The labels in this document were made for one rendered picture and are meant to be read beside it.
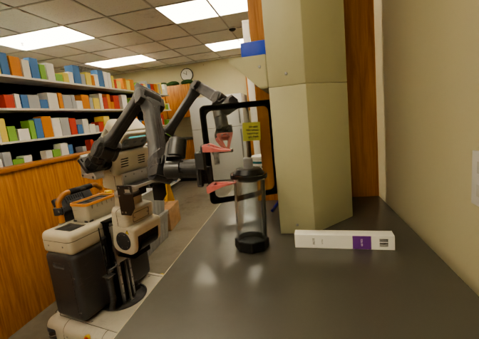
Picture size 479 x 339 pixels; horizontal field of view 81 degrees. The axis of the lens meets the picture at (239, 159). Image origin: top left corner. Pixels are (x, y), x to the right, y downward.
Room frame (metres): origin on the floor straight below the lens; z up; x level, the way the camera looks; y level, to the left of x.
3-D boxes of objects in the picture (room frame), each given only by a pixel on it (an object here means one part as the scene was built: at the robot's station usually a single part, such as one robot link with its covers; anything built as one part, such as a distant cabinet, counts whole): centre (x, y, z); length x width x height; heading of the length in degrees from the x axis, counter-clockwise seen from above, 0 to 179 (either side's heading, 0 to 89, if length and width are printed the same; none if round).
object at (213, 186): (0.82, 0.07, 1.16); 0.09 x 0.07 x 0.07; 77
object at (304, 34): (1.01, -0.27, 1.33); 0.32 x 0.25 x 0.77; 168
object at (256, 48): (1.13, -0.10, 1.56); 0.10 x 0.10 x 0.09; 78
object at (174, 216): (3.61, 1.07, 0.14); 0.41 x 0.32 x 0.28; 174
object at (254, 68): (1.05, -0.09, 1.46); 0.32 x 0.11 x 0.10; 168
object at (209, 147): (0.82, 0.07, 1.23); 0.09 x 0.07 x 0.07; 77
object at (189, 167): (0.84, 0.14, 1.19); 0.07 x 0.07 x 0.10; 77
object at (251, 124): (1.15, -0.01, 1.19); 0.30 x 0.01 x 0.40; 103
